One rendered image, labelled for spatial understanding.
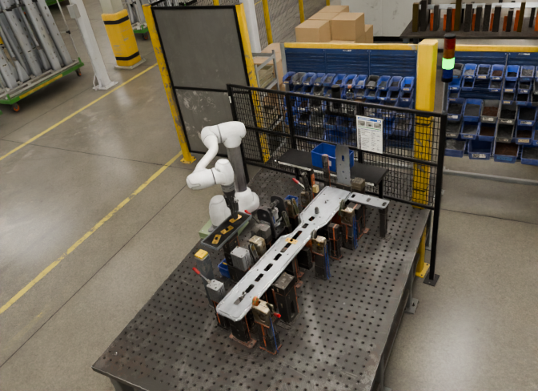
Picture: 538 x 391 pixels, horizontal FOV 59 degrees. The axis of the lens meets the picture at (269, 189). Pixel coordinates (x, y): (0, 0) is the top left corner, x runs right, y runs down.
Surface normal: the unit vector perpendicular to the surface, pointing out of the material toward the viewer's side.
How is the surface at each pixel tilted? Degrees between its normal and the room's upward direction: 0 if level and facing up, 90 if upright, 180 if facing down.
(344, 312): 0
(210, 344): 0
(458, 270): 0
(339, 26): 90
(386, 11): 90
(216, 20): 89
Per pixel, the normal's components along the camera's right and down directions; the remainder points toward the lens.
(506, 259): -0.14, -0.82
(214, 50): -0.44, 0.56
